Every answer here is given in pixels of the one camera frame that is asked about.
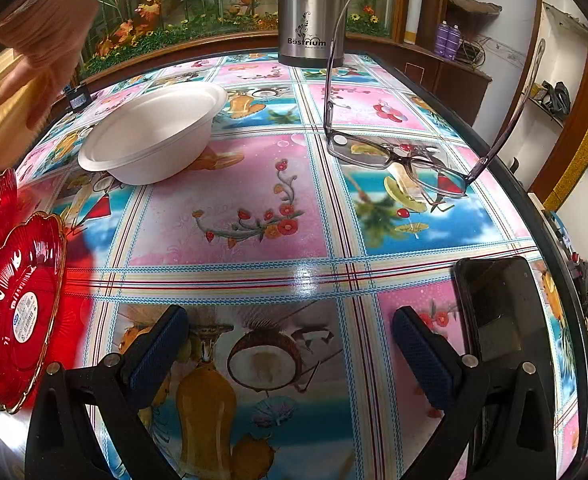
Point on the black smartphone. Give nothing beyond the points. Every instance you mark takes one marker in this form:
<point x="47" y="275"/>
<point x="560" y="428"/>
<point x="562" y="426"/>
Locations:
<point x="504" y="310"/>

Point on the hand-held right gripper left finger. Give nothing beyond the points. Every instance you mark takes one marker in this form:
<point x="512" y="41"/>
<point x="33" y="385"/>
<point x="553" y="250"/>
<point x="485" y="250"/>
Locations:
<point x="156" y="355"/>

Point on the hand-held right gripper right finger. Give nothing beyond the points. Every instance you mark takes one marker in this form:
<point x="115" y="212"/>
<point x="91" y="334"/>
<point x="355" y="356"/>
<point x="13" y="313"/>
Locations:
<point x="424" y="360"/>

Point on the small black device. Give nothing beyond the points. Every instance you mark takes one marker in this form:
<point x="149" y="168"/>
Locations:
<point x="77" y="98"/>

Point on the printed floral tablecloth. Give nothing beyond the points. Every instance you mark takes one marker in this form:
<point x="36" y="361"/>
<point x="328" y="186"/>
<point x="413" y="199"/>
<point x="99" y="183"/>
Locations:
<point x="294" y="240"/>

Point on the person's left hand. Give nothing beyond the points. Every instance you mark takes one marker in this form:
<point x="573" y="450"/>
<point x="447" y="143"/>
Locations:
<point x="54" y="35"/>

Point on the stainless steel thermos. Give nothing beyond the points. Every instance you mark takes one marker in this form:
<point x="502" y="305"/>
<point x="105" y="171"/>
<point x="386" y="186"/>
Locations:
<point x="309" y="10"/>

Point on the black bag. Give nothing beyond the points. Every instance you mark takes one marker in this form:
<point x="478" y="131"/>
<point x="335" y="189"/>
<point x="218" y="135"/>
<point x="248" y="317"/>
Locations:
<point x="556" y="97"/>

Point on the purple frame eyeglasses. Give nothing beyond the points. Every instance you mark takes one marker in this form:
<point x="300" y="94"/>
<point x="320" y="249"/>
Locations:
<point x="335" y="141"/>

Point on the purple spray can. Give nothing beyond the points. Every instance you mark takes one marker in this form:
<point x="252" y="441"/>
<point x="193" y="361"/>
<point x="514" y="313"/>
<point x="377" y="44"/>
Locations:
<point x="455" y="41"/>
<point x="443" y="40"/>

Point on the white foam bowl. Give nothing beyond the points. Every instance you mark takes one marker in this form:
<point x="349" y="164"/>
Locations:
<point x="149" y="130"/>

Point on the white paper roll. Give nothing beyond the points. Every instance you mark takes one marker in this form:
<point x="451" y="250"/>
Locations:
<point x="416" y="5"/>

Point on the floral bamboo wall picture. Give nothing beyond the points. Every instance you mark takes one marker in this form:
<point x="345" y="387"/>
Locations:
<point x="199" y="0"/>

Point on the red glass plate gold rim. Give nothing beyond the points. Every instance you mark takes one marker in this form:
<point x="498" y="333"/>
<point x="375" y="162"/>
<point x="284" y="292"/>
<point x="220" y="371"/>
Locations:
<point x="19" y="310"/>

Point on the wooden cabinet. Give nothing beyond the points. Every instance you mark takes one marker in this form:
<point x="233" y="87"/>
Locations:
<point x="434" y="75"/>

